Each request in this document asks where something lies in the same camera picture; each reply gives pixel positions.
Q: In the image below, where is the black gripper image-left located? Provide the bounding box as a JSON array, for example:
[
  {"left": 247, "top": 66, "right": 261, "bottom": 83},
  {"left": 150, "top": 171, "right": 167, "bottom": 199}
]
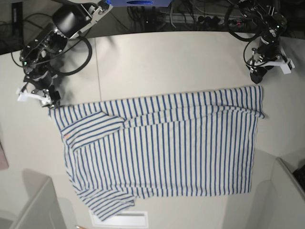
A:
[{"left": 23, "top": 70, "right": 61, "bottom": 109}]

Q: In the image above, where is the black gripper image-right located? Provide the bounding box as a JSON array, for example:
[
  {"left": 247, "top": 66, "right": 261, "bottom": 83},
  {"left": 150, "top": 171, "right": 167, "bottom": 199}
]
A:
[{"left": 247, "top": 38, "right": 286, "bottom": 84}]

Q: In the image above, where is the blue white striped T-shirt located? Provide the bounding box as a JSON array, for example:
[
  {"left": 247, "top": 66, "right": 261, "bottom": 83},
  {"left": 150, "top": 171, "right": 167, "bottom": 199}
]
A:
[{"left": 49, "top": 85, "right": 264, "bottom": 220}]

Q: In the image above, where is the black computer tower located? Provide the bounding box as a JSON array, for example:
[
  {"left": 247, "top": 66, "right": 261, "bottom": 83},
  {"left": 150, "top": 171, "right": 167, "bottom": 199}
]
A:
[{"left": 11, "top": 0, "right": 24, "bottom": 48}]

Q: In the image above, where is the black keyboard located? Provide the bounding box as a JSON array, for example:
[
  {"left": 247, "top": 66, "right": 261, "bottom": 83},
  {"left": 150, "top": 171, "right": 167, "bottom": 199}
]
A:
[{"left": 293, "top": 165, "right": 305, "bottom": 191}]

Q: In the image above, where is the blue box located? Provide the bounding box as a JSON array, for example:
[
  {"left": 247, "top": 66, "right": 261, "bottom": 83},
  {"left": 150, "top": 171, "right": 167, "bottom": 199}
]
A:
[{"left": 106, "top": 0, "right": 172, "bottom": 7}]

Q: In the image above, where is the grey partition image-left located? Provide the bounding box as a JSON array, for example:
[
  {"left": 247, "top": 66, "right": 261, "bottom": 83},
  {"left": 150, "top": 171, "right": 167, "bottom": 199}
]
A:
[{"left": 0, "top": 168, "right": 67, "bottom": 229}]

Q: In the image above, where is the grey partition image-right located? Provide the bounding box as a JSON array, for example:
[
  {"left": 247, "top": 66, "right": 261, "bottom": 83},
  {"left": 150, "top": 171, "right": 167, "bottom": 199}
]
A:
[{"left": 249, "top": 158, "right": 305, "bottom": 229}]

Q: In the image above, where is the white table cable grommet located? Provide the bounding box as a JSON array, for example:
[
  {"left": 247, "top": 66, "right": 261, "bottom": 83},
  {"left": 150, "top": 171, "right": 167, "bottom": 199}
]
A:
[{"left": 89, "top": 211, "right": 149, "bottom": 229}]

